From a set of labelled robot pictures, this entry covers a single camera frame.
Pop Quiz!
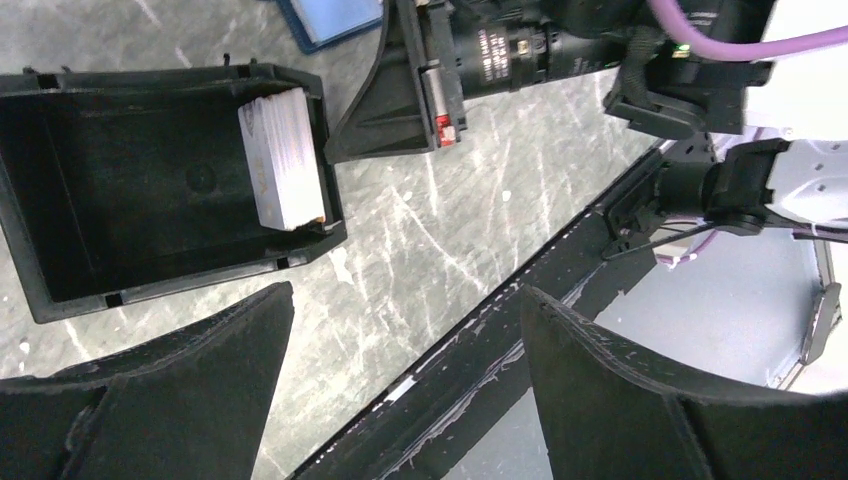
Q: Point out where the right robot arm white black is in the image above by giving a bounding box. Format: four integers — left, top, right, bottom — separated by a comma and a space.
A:
325, 1, 847, 261

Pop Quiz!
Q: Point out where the stack of cards in tray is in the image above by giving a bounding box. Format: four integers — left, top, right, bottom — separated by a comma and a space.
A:
237, 87, 327, 231

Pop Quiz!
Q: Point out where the blue leather card holder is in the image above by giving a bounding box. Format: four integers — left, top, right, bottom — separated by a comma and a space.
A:
276, 0, 383, 55

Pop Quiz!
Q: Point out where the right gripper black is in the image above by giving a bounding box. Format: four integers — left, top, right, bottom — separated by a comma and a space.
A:
325, 1, 625, 164

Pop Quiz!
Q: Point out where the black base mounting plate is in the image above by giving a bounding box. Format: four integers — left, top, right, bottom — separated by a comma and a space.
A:
294, 143, 715, 479

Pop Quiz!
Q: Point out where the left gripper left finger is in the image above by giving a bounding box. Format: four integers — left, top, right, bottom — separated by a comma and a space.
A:
1, 283, 295, 479

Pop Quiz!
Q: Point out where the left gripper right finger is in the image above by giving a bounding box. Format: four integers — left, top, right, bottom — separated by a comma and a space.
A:
520, 287, 847, 479

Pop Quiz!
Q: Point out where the black card tray box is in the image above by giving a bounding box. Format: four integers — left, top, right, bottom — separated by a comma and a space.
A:
1, 62, 347, 324

